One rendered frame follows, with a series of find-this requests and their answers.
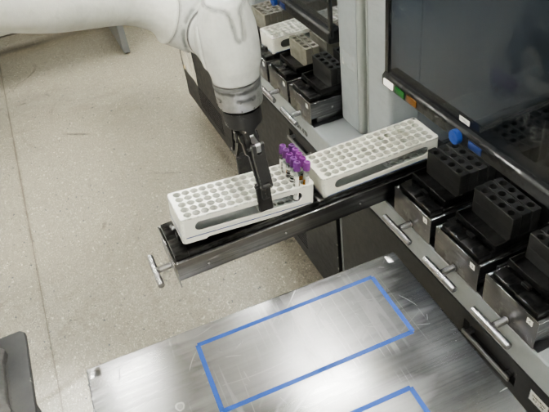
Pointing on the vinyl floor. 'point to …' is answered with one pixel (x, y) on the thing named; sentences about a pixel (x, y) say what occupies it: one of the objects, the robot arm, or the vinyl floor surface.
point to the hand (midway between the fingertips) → (255, 187)
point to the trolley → (314, 356)
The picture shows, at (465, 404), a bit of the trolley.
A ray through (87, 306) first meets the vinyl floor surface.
